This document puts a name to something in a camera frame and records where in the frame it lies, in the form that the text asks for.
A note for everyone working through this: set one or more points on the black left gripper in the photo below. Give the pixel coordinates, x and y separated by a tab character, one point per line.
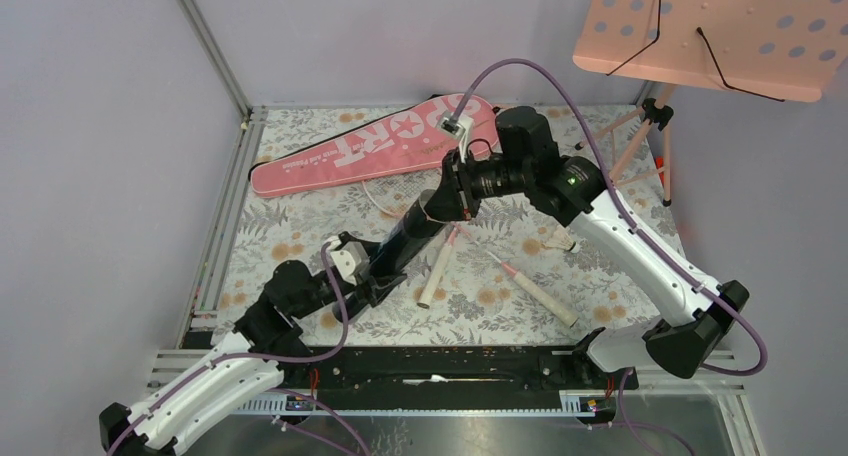
377	286

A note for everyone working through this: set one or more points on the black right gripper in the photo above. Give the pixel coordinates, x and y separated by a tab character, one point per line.
455	198

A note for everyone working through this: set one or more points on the black shuttlecock tube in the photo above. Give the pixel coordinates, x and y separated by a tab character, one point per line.
406	240

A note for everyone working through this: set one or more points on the white shuttlecock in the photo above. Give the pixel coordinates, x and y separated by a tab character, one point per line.
562	239

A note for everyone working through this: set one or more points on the pink badminton racket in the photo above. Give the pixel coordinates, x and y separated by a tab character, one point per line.
393	196
558	309

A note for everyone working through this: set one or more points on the pink racket bag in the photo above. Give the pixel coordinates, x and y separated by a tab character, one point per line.
402	142

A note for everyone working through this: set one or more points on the floral fern tablecloth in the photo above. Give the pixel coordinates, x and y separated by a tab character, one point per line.
476	302

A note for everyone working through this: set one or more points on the pink music stand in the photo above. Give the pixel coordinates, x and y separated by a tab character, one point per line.
779	50

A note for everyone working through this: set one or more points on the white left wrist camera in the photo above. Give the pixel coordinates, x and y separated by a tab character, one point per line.
350	258

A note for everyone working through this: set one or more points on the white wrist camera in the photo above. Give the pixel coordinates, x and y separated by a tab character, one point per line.
350	258
460	129

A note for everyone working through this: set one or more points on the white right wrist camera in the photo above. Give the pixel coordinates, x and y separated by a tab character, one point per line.
460	129

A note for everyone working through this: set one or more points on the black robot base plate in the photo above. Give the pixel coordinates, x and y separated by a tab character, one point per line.
455	378

